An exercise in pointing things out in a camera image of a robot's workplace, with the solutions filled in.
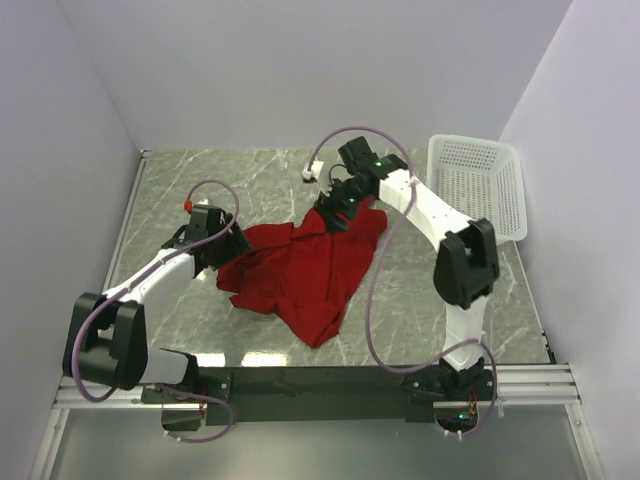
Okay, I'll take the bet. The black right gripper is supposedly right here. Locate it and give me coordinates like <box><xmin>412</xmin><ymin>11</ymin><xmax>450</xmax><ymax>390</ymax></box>
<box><xmin>313</xmin><ymin>173</ymin><xmax>371</xmax><ymax>235</ymax></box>

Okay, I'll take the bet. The red t shirt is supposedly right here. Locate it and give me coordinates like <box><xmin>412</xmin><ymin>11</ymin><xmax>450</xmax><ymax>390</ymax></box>
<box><xmin>216</xmin><ymin>200</ymin><xmax>388</xmax><ymax>349</ymax></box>

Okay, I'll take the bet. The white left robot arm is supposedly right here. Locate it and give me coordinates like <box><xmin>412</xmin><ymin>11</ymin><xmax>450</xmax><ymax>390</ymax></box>
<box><xmin>62</xmin><ymin>204</ymin><xmax>250</xmax><ymax>402</ymax></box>

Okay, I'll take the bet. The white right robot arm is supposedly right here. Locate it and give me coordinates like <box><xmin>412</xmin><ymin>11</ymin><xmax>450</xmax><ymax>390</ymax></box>
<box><xmin>302</xmin><ymin>127</ymin><xmax>500</xmax><ymax>399</ymax></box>

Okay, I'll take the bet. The white plastic basket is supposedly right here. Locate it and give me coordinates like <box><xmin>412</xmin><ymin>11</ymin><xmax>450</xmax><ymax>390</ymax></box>
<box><xmin>426</xmin><ymin>134</ymin><xmax>528</xmax><ymax>243</ymax></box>

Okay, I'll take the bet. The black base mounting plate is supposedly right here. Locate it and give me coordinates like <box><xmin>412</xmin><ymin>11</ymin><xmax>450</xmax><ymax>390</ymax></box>
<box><xmin>139</xmin><ymin>364</ymin><xmax>496</xmax><ymax>427</ymax></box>

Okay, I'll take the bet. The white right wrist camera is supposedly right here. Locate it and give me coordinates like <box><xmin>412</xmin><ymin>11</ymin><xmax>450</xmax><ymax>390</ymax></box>
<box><xmin>302</xmin><ymin>160</ymin><xmax>324</xmax><ymax>183</ymax></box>

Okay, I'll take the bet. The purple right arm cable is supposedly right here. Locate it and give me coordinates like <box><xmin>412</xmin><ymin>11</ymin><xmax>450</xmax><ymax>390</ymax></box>
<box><xmin>312</xmin><ymin>125</ymin><xmax>499</xmax><ymax>441</ymax></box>

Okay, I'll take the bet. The aluminium frame rail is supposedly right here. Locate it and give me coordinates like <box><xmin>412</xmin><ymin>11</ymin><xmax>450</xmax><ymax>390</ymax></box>
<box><xmin>497</xmin><ymin>364</ymin><xmax>581</xmax><ymax>405</ymax></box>

